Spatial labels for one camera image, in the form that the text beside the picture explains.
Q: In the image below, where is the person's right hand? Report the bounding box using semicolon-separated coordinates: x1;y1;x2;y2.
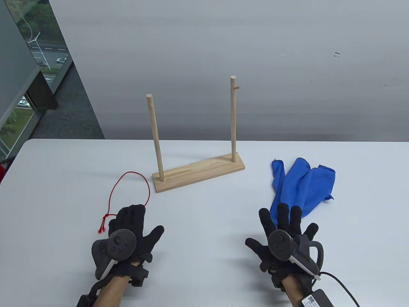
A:
245;203;319;279

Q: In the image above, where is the person's left hand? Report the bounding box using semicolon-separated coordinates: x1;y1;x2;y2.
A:
108;205;165;277

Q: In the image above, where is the red elastic cord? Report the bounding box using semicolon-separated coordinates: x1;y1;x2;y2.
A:
97;172;151;234

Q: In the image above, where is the blue towel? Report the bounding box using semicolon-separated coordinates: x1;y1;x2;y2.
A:
270;157;336;222

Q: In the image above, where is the wooden rack with posts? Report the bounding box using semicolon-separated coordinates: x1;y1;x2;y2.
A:
146;75;246;193

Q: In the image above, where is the dark grey right controller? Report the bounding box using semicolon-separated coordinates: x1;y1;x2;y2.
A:
268;230;324;277

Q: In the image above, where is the dark grey controller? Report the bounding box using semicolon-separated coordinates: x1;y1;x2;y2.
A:
268;230;324;277
92;230;137;280

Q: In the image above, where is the dark grey left controller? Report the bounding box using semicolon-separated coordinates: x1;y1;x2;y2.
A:
92;230;137;280

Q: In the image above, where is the red chair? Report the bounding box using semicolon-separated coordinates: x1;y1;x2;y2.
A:
0;158;13;185

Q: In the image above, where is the dark grey window pillar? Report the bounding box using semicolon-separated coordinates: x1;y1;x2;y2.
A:
26;71;58;111

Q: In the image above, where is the glass window with street view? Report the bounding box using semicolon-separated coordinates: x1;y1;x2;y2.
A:
0;0;74;160

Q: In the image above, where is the frosted glass panel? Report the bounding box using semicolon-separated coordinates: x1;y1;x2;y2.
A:
0;0;42;128

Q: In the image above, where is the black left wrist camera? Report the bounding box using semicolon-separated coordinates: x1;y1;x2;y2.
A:
129;265;150;287

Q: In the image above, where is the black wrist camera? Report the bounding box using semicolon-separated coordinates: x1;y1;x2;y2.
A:
270;270;288;292
129;265;150;287

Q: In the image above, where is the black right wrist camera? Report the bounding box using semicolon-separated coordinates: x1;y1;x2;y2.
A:
270;270;288;292

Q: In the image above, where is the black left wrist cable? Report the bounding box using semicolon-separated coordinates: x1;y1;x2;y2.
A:
89;277;111;298

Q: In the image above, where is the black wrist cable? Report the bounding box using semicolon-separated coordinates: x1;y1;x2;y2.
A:
320;272;361;307
89;277;111;298

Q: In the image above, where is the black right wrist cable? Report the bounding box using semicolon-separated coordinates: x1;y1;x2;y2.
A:
320;272;361;307

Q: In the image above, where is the black right wrist strap box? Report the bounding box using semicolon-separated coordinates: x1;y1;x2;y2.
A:
297;289;333;307

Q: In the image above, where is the black wrist strap box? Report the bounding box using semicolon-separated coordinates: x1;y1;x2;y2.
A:
297;289;333;307
77;294;97;307

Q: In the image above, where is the black left wrist strap box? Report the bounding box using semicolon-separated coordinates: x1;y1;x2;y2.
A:
77;294;97;307

